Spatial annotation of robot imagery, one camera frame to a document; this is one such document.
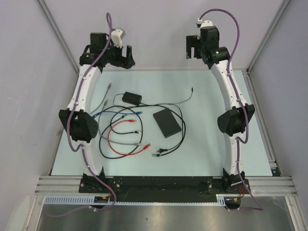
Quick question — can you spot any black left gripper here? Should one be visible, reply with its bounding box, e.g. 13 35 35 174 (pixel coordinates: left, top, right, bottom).
103 40 134 69

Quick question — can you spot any thin black power cable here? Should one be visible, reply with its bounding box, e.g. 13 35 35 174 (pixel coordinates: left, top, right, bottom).
113 86 195 106

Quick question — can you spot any blue ethernet cable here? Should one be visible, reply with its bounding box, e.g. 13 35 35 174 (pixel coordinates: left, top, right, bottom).
91 110 143 118

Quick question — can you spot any black cable teal boot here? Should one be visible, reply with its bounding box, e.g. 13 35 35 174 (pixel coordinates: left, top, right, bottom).
110 115 126 130

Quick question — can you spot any black network switch box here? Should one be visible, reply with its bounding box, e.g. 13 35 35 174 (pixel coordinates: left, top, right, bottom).
153 108 182 138

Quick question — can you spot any red ethernet cable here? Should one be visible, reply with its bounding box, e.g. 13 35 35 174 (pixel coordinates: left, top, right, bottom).
108 118 152 156

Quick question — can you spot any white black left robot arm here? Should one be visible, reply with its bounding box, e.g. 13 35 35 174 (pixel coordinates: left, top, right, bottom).
59 28 135 193

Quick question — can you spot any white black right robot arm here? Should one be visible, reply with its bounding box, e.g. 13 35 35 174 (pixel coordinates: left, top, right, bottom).
186 21 255 193

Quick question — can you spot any black power adapter brick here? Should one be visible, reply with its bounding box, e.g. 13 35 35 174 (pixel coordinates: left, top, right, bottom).
122 91 142 106

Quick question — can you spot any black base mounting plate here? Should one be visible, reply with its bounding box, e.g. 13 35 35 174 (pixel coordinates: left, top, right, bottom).
78 173 250 194

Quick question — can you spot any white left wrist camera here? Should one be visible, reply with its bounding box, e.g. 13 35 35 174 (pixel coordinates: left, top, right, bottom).
111 28 126 48

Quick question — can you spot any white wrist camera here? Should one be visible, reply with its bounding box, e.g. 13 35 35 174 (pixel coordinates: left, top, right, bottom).
111 28 126 48
196 19 213 28

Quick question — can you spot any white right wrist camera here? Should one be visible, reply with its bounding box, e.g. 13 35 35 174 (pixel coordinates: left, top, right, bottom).
196 19 213 28

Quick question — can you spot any black looped cable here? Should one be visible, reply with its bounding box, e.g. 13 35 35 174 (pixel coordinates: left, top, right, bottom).
151 103 187 158

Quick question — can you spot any left aluminium corner post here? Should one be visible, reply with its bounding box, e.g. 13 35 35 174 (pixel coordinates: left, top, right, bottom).
35 0 79 74

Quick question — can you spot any aluminium corner post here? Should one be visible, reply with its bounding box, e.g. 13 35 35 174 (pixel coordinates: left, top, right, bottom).
35 0 79 74
246 0 292 73

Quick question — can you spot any right aluminium corner post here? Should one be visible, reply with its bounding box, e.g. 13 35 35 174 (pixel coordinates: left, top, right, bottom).
246 0 292 73

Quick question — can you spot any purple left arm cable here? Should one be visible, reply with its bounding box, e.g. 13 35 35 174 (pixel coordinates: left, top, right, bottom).
45 13 118 218

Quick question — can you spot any right aluminium side rail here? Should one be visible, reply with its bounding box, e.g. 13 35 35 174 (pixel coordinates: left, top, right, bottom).
242 70 282 177

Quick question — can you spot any grey slotted cable duct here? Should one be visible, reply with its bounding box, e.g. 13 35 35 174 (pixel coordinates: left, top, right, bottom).
44 195 225 206

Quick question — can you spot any aluminium front frame rail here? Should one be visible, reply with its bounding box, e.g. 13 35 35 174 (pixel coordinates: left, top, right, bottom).
35 176 297 196

